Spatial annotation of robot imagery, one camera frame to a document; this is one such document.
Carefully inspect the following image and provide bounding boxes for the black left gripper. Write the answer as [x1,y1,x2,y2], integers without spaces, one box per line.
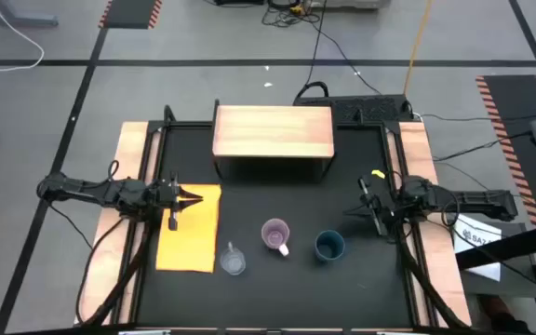
[155,170,204,233]

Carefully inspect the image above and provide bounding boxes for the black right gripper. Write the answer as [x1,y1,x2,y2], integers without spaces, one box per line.
[343,176,409,236]

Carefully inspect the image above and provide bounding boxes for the blue plastic cup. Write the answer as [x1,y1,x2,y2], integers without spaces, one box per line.
[314,229,346,263]

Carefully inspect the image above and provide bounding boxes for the small clear glass cup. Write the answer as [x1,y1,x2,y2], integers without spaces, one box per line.
[219,241,247,276]

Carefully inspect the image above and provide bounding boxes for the purple and white mug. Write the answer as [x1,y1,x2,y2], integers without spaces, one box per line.
[261,218,291,258]

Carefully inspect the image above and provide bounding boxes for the yellow cloth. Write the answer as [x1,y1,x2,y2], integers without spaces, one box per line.
[154,183,222,275]

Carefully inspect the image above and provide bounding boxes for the wooden side board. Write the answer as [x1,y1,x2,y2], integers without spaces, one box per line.
[74,121,167,327]
[386,121,473,327]

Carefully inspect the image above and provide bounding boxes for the black perforated equipment box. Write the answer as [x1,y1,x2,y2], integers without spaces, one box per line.
[293,81,414,125]

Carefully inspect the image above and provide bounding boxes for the white printed paper sheet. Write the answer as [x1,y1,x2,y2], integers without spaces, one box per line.
[452,213,503,283]

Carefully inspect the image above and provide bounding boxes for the black stand beam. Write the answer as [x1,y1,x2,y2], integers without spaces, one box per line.
[456,221,536,272]

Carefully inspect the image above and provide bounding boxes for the large hazard-striped black mat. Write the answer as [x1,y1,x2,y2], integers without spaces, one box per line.
[476,74,536,229]

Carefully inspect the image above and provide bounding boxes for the small hazard-striped black mat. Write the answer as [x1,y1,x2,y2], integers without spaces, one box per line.
[99,0,163,30]

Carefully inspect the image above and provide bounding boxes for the grey power strip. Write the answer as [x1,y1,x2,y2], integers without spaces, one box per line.
[307,0,393,11]

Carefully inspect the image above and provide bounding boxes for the grey desk foot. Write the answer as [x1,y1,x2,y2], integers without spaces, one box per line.
[0,0,60,28]

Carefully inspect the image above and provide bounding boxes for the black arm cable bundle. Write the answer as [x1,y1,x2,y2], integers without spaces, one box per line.
[395,227,472,331]
[75,216,155,327]

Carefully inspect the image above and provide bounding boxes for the wooden shelf with black frame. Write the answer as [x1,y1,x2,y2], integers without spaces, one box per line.
[211,98,336,182]

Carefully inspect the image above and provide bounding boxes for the black table frame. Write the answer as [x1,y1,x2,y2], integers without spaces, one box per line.
[109,104,441,335]

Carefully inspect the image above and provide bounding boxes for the black floor cable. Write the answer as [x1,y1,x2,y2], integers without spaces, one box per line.
[303,0,328,89]

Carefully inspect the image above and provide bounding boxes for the yellow cable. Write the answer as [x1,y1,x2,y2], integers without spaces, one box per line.
[402,0,435,97]

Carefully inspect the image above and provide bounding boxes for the black cable tangle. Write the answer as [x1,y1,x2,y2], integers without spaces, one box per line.
[261,0,323,29]

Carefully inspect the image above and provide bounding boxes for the white floor cable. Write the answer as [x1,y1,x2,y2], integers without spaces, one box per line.
[0,0,46,74]

